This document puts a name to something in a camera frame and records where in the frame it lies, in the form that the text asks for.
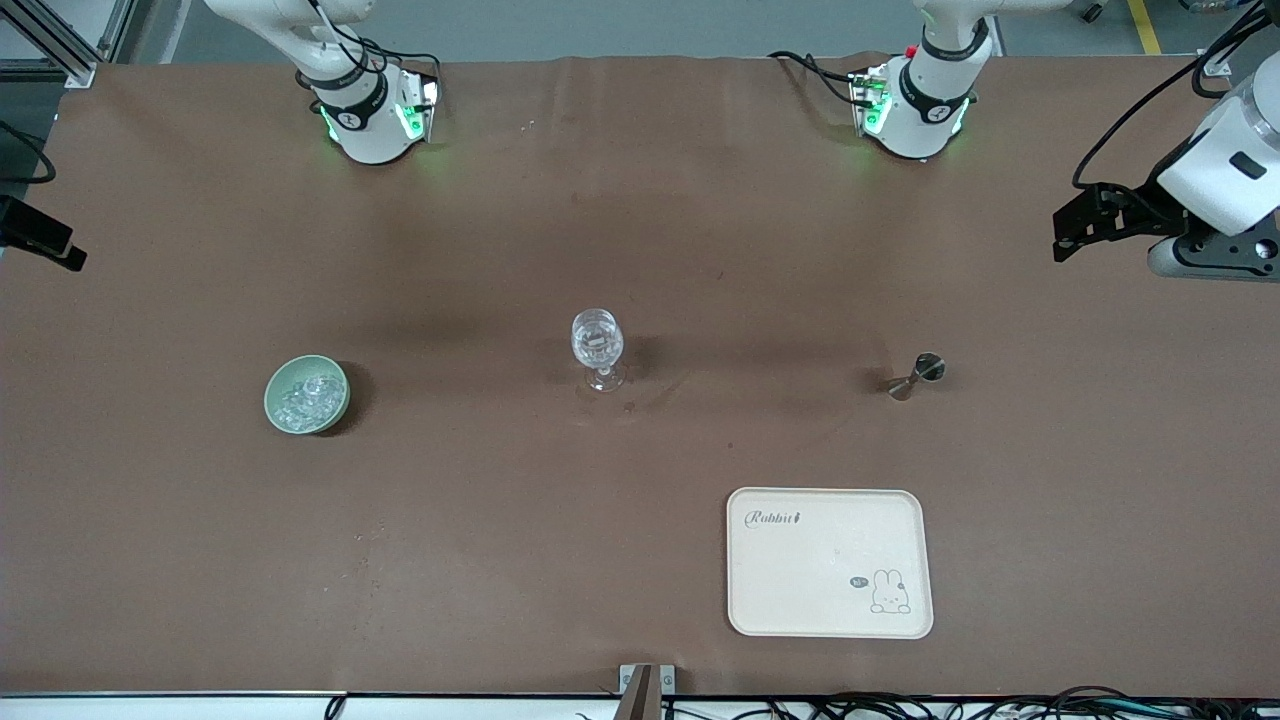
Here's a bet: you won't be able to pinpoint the steel jigger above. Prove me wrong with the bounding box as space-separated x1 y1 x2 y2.
886 352 947 402

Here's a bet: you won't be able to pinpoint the clear ice cubes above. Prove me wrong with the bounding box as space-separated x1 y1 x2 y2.
276 372 341 431

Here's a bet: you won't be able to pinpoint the clear wine glass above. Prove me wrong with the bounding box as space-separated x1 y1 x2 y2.
570 308 629 394

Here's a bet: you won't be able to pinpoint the green ceramic bowl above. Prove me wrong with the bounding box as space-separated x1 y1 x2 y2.
263 354 352 436

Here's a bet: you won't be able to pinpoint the cream rabbit print tray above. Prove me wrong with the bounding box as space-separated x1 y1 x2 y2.
726 486 935 640

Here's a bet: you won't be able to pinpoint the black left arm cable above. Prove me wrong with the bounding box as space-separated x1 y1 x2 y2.
1072 0 1261 191

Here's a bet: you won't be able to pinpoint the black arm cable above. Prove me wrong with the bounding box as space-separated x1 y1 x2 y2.
0 120 57 186
1072 0 1261 191

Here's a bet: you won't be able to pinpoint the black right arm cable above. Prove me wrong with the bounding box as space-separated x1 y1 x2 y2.
0 120 57 186

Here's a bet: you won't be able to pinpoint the aluminium frame profile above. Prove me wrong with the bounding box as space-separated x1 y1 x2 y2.
0 0 136 89
1200 0 1280 79

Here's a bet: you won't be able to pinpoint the silver left base connector bracket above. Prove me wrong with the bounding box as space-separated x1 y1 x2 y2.
849 66 893 138

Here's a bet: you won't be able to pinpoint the silver base connector bracket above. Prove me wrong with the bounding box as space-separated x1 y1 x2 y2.
849 66 893 138
398 72 442 143

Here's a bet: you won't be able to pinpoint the black left base cable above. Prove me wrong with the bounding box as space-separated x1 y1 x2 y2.
768 50 863 109

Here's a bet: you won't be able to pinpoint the black base cable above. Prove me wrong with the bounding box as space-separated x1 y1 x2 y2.
768 50 863 109
300 0 442 101

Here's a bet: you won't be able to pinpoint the silver right base connector bracket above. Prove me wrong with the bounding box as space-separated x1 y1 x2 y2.
398 72 442 143

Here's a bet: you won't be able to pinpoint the black right base cable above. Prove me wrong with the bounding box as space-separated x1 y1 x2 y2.
300 0 442 101

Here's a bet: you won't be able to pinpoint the white table edge rail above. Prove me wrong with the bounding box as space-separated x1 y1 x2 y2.
0 692 1280 720

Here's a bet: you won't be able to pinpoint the black cable bundle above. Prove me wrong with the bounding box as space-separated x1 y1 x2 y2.
660 686 1280 720

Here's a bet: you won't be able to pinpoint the silver metal bracket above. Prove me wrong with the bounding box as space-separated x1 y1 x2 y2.
618 663 676 698

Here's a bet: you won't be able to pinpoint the brown camera pole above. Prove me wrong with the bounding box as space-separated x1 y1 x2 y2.
620 665 663 720

